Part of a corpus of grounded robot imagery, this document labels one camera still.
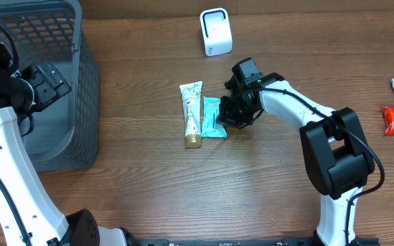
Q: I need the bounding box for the teal wipes packet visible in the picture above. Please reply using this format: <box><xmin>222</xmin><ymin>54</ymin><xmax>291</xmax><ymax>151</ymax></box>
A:
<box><xmin>201</xmin><ymin>96</ymin><xmax>227</xmax><ymax>138</ymax></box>

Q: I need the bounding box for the white cream tube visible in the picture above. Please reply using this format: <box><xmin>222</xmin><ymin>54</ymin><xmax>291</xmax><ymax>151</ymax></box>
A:
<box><xmin>179</xmin><ymin>81</ymin><xmax>202</xmax><ymax>148</ymax></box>

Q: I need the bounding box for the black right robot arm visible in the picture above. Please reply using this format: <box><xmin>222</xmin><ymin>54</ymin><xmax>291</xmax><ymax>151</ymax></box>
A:
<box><xmin>218</xmin><ymin>73</ymin><xmax>378</xmax><ymax>245</ymax></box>

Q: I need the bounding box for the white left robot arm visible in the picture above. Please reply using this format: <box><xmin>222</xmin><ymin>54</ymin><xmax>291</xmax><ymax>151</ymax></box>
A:
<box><xmin>0</xmin><ymin>25</ymin><xmax>131</xmax><ymax>246</ymax></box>

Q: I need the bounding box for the white barcode scanner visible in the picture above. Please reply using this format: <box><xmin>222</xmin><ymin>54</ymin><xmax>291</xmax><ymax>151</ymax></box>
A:
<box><xmin>200</xmin><ymin>8</ymin><xmax>233</xmax><ymax>57</ymax></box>

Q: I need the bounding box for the grey plastic shopping basket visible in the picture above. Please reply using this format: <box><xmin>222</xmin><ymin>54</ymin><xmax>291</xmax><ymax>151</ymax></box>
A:
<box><xmin>0</xmin><ymin>1</ymin><xmax>100</xmax><ymax>172</ymax></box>

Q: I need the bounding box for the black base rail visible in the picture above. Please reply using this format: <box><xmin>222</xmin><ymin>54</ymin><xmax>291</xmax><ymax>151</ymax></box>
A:
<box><xmin>135</xmin><ymin>237</ymin><xmax>381</xmax><ymax>246</ymax></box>

